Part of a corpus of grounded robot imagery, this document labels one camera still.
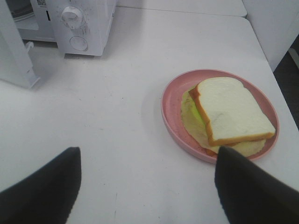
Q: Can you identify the glass microwave turntable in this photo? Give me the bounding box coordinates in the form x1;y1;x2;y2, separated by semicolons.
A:
6;0;34;21

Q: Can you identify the round door release button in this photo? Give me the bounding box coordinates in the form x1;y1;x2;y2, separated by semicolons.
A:
70;36;88;51

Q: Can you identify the white microwave door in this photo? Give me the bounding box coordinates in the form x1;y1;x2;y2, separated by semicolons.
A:
0;0;39;88

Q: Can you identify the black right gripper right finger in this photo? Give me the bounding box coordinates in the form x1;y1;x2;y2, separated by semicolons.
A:
214;146;299;224

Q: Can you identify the white timer knob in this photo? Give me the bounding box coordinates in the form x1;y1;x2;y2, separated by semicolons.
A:
61;6;84;29

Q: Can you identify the sandwich with lettuce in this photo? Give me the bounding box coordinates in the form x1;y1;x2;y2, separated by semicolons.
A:
181;77;276;157

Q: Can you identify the white microwave oven body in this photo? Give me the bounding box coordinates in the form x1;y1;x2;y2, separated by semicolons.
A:
14;0;117;56

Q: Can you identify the white warning label sticker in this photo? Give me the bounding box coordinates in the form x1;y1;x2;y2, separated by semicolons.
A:
36;0;47;7

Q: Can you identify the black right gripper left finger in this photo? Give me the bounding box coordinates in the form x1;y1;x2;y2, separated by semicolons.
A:
0;147;82;224

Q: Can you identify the pink plate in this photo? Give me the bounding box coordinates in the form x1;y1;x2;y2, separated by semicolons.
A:
161;69;279;164

